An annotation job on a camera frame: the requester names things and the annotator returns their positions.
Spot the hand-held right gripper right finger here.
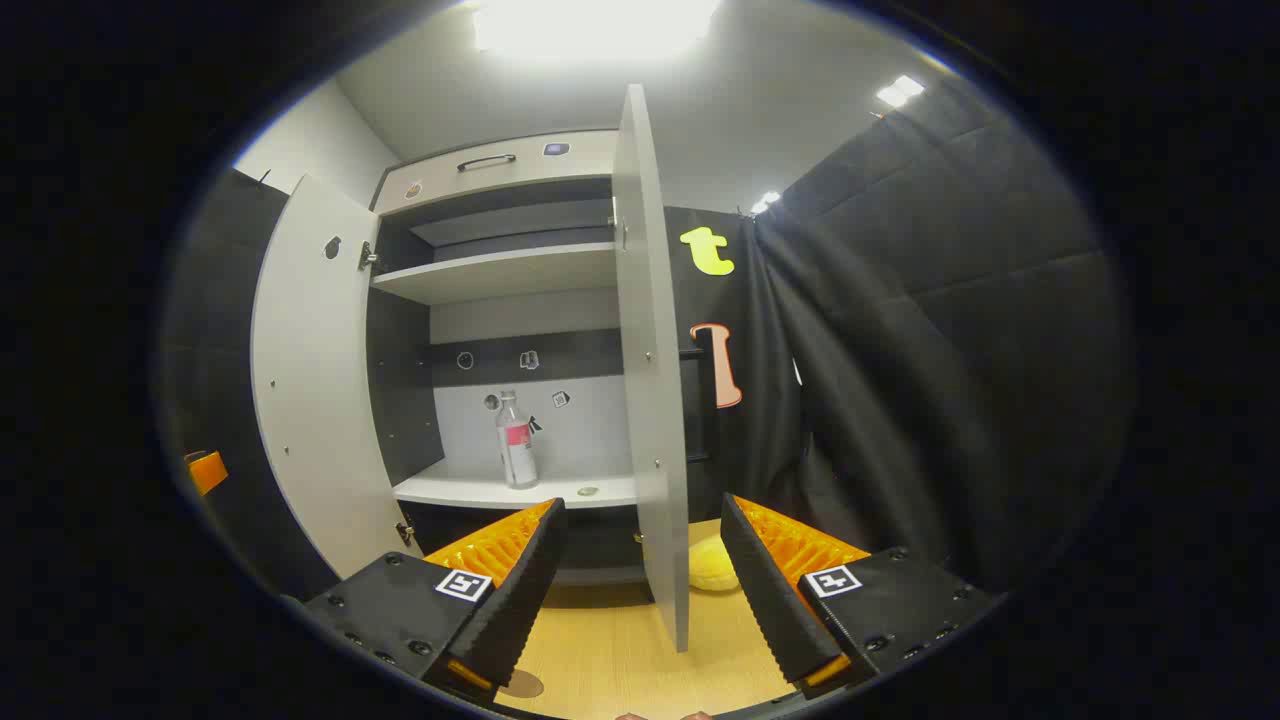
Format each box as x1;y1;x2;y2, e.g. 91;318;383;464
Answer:
720;492;1001;701

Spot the large ceiling light panel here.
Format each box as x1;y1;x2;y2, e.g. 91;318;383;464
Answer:
470;0;721;61

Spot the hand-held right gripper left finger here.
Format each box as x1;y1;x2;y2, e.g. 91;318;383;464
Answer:
300;497;569;706

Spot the grey cabinet door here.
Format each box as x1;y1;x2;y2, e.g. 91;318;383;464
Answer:
612;84;693;654
250;174;423;581

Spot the grey cabinet with shelves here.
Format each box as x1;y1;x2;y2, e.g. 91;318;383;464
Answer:
365;128;691;591

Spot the clear plastic bottle pink label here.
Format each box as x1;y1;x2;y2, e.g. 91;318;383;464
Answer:
495;390;541;490

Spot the yellow soft toy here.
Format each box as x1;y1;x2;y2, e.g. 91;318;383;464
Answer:
688;535;743;593

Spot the black right door handle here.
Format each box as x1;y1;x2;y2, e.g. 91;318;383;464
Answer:
680;345;716;466

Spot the black backdrop cloth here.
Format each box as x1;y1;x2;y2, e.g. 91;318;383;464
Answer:
155;75;1136;601

